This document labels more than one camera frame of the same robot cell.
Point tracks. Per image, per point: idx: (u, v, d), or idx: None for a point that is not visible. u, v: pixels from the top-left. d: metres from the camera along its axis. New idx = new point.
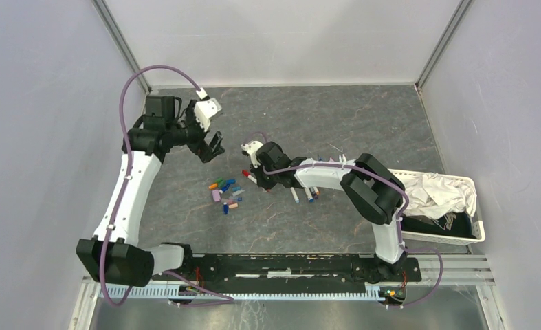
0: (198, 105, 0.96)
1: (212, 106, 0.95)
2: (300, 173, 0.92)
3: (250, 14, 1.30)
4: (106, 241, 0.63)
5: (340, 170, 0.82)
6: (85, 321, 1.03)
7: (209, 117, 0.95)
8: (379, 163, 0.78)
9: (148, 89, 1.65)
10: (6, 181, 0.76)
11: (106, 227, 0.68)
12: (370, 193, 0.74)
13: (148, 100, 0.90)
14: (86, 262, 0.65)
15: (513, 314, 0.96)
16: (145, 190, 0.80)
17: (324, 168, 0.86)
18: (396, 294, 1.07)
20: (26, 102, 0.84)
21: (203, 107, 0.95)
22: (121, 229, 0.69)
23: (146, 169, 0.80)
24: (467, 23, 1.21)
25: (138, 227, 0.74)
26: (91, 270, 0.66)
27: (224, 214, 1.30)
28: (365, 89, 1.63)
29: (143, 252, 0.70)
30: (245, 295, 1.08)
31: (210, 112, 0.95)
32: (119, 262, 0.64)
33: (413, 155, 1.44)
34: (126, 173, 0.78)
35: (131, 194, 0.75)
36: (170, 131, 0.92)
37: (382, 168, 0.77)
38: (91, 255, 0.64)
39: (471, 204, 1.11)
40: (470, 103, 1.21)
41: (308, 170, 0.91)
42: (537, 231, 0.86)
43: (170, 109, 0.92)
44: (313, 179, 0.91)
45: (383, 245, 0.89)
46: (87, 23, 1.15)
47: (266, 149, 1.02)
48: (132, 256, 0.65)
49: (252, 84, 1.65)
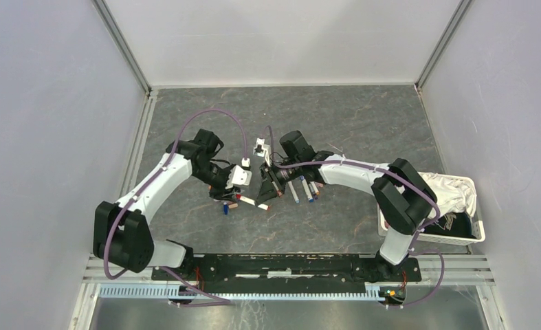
0: (234, 169, 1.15)
1: (242, 179, 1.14)
2: (326, 168, 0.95)
3: (249, 14, 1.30)
4: (123, 210, 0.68)
5: (372, 172, 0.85)
6: (85, 321, 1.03)
7: (235, 183, 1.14)
8: (413, 172, 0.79)
9: (148, 89, 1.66)
10: (6, 182, 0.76)
11: (130, 196, 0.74)
12: (401, 200, 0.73)
13: (203, 128, 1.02)
14: (99, 225, 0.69)
15: (513, 314, 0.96)
16: (171, 185, 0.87)
17: (355, 167, 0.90)
18: (396, 294, 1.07)
20: (27, 102, 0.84)
21: (237, 172, 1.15)
22: (141, 203, 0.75)
23: (182, 168, 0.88)
24: (467, 23, 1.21)
25: (155, 210, 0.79)
26: (100, 236, 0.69)
27: (224, 214, 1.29)
28: (365, 89, 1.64)
29: (149, 237, 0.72)
30: (245, 295, 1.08)
31: (238, 181, 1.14)
32: (128, 232, 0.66)
33: (413, 155, 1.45)
34: (163, 164, 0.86)
35: (161, 180, 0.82)
36: (206, 159, 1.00)
37: (415, 177, 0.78)
38: (106, 219, 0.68)
39: (471, 204, 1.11)
40: (469, 103, 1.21)
41: (336, 167, 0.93)
42: (537, 231, 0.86)
43: (215, 145, 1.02)
44: (339, 177, 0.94)
45: (392, 247, 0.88)
46: (87, 23, 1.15)
47: (291, 137, 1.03)
48: (141, 231, 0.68)
49: (252, 84, 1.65)
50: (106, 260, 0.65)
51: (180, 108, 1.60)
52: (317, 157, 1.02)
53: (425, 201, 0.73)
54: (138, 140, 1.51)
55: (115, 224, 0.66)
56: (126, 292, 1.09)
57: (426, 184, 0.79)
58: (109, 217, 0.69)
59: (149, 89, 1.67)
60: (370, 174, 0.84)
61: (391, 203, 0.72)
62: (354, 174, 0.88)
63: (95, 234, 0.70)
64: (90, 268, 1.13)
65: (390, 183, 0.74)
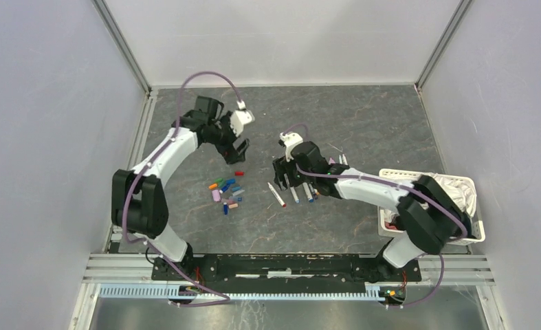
0: (235, 114, 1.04)
1: (248, 116, 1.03)
2: (343, 183, 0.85)
3: (250, 15, 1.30)
4: (139, 174, 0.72)
5: (394, 190, 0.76)
6: (85, 321, 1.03)
7: (244, 124, 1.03)
8: (439, 190, 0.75)
9: (148, 89, 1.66)
10: (5, 181, 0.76)
11: (145, 163, 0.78)
12: (430, 223, 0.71)
13: (199, 96, 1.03)
14: (117, 192, 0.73)
15: (513, 313, 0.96)
16: (179, 156, 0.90)
17: (372, 183, 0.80)
18: (396, 294, 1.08)
20: (27, 102, 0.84)
21: (239, 114, 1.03)
22: (155, 170, 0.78)
23: (188, 140, 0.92)
24: (467, 23, 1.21)
25: (166, 178, 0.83)
26: (117, 203, 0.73)
27: (224, 214, 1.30)
28: (365, 89, 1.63)
29: (164, 201, 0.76)
30: (245, 295, 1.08)
31: (245, 121, 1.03)
32: (145, 195, 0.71)
33: (413, 155, 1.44)
34: (172, 137, 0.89)
35: (172, 150, 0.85)
36: (212, 126, 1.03)
37: (442, 195, 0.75)
38: (124, 183, 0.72)
39: (471, 204, 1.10)
40: (470, 102, 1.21)
41: (354, 181, 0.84)
42: (537, 231, 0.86)
43: (215, 107, 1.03)
44: (357, 192, 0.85)
45: (400, 254, 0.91)
46: (87, 23, 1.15)
47: (306, 150, 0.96)
48: (157, 192, 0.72)
49: (252, 84, 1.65)
50: (125, 223, 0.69)
51: (180, 108, 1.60)
52: (331, 171, 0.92)
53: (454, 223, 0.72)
54: (138, 140, 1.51)
55: (133, 188, 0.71)
56: (126, 292, 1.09)
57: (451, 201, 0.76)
58: (126, 183, 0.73)
59: (149, 89, 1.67)
60: (394, 192, 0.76)
61: (419, 225, 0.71)
62: (375, 192, 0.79)
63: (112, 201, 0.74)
64: (89, 268, 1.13)
65: (416, 203, 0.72)
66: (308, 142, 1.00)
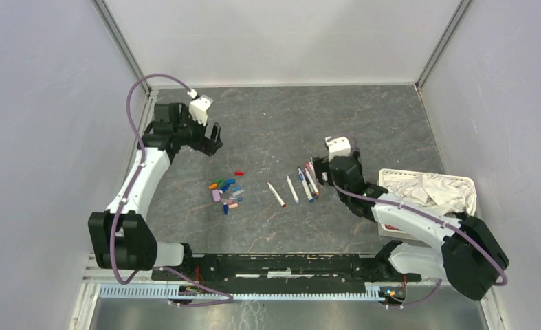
0: (191, 104, 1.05)
1: (205, 100, 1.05)
2: (381, 208, 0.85)
3: (249, 15, 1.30)
4: (117, 215, 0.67)
5: (439, 227, 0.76)
6: (85, 321, 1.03)
7: (205, 110, 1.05)
8: (489, 235, 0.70)
9: (148, 89, 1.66)
10: (6, 181, 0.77)
11: (120, 199, 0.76)
12: (474, 268, 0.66)
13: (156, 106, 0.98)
14: (95, 237, 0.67)
15: (513, 313, 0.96)
16: (155, 178, 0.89)
17: (417, 216, 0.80)
18: (396, 294, 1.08)
20: (27, 102, 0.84)
21: (196, 103, 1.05)
22: (132, 203, 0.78)
23: (159, 161, 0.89)
24: (467, 23, 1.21)
25: (146, 205, 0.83)
26: (100, 247, 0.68)
27: (224, 214, 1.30)
28: (365, 89, 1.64)
29: (150, 234, 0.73)
30: (246, 295, 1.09)
31: (205, 106, 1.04)
32: (130, 235, 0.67)
33: (413, 155, 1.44)
34: (141, 161, 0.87)
35: (144, 177, 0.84)
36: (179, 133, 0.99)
37: (491, 240, 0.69)
38: (102, 227, 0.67)
39: (471, 204, 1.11)
40: (470, 102, 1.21)
41: (393, 210, 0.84)
42: (537, 230, 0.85)
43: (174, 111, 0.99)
44: (394, 220, 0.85)
45: (412, 265, 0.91)
46: (87, 23, 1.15)
47: (344, 166, 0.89)
48: (141, 229, 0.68)
49: (252, 84, 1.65)
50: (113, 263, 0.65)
51: None
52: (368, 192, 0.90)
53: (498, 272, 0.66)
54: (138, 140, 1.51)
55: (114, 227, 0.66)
56: (126, 292, 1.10)
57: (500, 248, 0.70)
58: (105, 225, 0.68)
59: (149, 89, 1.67)
60: (439, 229, 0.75)
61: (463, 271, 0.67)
62: (416, 225, 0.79)
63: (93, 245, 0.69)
64: (89, 268, 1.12)
65: (462, 245, 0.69)
66: (348, 157, 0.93)
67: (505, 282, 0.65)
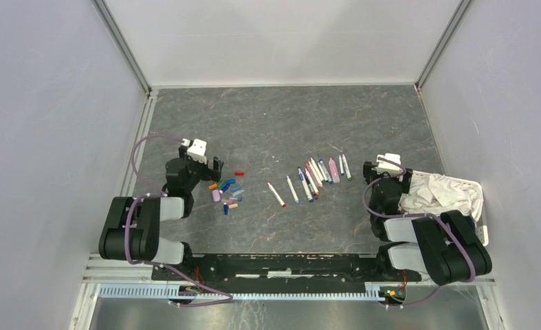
0: (190, 152, 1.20)
1: (200, 146, 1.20)
2: (390, 221, 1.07)
3: (249, 16, 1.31)
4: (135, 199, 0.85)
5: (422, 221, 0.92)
6: (85, 321, 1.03)
7: (203, 154, 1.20)
8: (467, 228, 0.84)
9: (148, 89, 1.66)
10: (5, 181, 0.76)
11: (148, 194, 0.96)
12: (438, 245, 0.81)
13: (168, 166, 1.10)
14: (114, 216, 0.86)
15: (514, 314, 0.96)
16: (174, 206, 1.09)
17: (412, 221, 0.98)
18: (396, 294, 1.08)
20: (27, 102, 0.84)
21: (193, 150, 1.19)
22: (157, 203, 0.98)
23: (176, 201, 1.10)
24: (467, 23, 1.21)
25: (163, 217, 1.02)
26: (113, 227, 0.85)
27: (224, 214, 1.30)
28: (365, 89, 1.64)
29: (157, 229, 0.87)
30: (246, 295, 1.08)
31: (201, 149, 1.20)
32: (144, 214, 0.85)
33: (413, 155, 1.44)
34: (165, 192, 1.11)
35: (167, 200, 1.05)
36: (190, 184, 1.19)
37: (467, 232, 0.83)
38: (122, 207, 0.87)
39: (477, 208, 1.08)
40: (470, 102, 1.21)
41: (397, 221, 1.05)
42: (537, 230, 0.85)
43: (184, 170, 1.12)
44: (399, 230, 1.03)
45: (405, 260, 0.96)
46: (87, 23, 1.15)
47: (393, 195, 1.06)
48: (152, 214, 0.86)
49: (252, 84, 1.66)
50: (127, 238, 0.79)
51: (180, 108, 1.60)
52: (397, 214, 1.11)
53: (463, 255, 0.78)
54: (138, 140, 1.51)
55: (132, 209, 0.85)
56: (126, 292, 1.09)
57: (476, 241, 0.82)
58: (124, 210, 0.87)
59: (149, 89, 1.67)
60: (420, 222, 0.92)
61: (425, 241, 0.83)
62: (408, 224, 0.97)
63: (106, 225, 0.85)
64: (89, 268, 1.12)
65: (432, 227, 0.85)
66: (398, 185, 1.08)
67: (468, 262, 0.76)
